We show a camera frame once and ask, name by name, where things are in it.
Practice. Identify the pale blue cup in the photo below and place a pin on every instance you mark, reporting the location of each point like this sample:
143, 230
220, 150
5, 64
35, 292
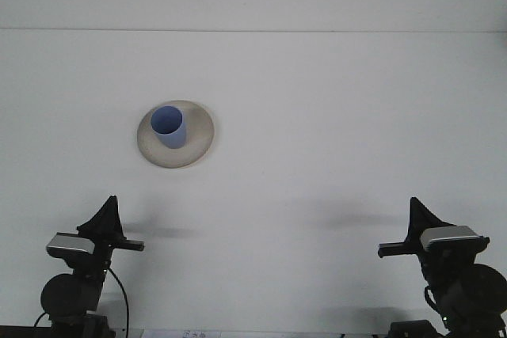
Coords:
170, 136

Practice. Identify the pale round plate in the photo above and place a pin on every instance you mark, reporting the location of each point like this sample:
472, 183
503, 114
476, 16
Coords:
194, 148

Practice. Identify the black base platform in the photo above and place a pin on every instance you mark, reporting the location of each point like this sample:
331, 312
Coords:
16, 333

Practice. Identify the white printed paper sheet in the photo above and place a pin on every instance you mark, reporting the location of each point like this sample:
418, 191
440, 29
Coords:
190, 334

